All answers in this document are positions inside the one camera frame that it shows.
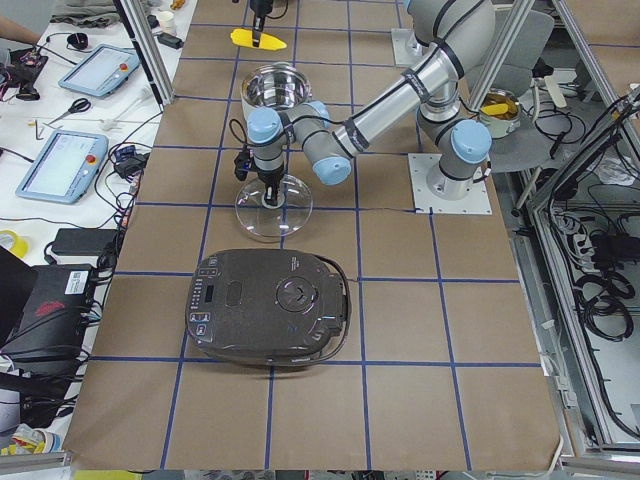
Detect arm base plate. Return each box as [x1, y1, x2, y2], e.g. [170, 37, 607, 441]
[391, 28, 429, 67]
[408, 153, 492, 215]

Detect steel bowl on chair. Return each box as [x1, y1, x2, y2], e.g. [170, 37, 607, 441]
[479, 89, 520, 139]

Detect glass pot lid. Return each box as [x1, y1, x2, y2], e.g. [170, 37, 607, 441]
[235, 174, 313, 242]

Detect black scissors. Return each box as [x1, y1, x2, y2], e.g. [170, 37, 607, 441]
[49, 97, 92, 125]

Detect blue teach pendant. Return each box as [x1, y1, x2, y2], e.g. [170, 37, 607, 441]
[15, 129, 109, 204]
[58, 44, 140, 98]

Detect dark brown rice cooker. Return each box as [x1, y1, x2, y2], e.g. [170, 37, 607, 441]
[185, 249, 351, 367]

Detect yellow tape roll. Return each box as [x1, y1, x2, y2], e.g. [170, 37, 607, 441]
[0, 230, 29, 259]

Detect white paper cup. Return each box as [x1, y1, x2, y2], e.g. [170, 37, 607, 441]
[156, 11, 177, 35]

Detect black power adapter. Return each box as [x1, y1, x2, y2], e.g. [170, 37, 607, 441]
[44, 228, 117, 264]

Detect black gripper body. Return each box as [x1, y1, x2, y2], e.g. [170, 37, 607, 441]
[257, 167, 284, 190]
[249, 0, 273, 18]

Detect yellow corn cob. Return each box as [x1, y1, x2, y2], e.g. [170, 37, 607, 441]
[230, 28, 287, 51]

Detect aluminium frame post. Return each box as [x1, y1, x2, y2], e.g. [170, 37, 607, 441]
[113, 0, 174, 106]

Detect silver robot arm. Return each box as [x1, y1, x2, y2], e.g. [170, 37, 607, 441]
[247, 1, 495, 209]

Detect pale green electric pot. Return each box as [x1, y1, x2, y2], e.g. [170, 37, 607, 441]
[240, 62, 313, 132]

